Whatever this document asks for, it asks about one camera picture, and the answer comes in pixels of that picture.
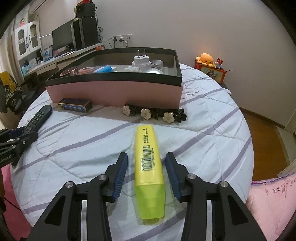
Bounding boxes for yellow highlighter marker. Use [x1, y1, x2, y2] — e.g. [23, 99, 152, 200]
[134, 125, 166, 219]

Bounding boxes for blue highlighter marker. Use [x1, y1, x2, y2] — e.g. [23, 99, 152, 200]
[93, 65, 113, 73]

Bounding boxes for black tv remote control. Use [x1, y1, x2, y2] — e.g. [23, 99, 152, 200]
[23, 104, 52, 135]

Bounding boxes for black office chair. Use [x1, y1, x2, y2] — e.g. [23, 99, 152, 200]
[1, 71, 36, 115]

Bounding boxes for pink pillow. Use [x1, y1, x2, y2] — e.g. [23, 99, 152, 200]
[246, 173, 295, 240]

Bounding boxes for dark blue small box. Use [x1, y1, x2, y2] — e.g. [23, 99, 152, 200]
[58, 98, 93, 113]

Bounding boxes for white desk with drawers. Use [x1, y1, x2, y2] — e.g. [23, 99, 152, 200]
[23, 42, 104, 78]

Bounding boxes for white quilted striped tablecloth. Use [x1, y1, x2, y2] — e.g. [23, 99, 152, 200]
[11, 65, 254, 240]

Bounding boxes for rose gold round compact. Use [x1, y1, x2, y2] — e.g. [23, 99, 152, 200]
[60, 66, 79, 77]

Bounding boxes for pink brick donut model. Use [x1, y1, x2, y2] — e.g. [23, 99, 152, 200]
[78, 67, 96, 75]

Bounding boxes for white glass door cabinet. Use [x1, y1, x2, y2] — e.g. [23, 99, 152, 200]
[14, 21, 42, 61]

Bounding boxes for black computer monitor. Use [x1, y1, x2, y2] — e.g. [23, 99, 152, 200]
[52, 20, 74, 51]

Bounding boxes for black flower hair clip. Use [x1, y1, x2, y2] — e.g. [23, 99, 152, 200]
[122, 104, 187, 124]

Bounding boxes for black computer tower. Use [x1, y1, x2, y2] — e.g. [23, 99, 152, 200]
[70, 17, 99, 50]

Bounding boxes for white pink brick model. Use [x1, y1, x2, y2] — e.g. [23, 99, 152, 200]
[124, 66, 140, 72]

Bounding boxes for red storage crate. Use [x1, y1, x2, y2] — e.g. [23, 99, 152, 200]
[194, 62, 226, 84]

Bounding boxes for black speaker box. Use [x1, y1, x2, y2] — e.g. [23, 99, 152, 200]
[75, 2, 95, 18]

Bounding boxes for pink box with black rim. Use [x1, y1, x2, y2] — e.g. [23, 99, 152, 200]
[45, 47, 183, 109]

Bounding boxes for orange octopus plush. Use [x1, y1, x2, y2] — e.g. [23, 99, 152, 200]
[196, 53, 216, 68]

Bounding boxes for clear glass bottle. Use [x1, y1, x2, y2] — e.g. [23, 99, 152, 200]
[151, 60, 164, 71]

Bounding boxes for white wall power outlet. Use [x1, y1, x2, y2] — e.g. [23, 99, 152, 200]
[113, 34, 133, 43]

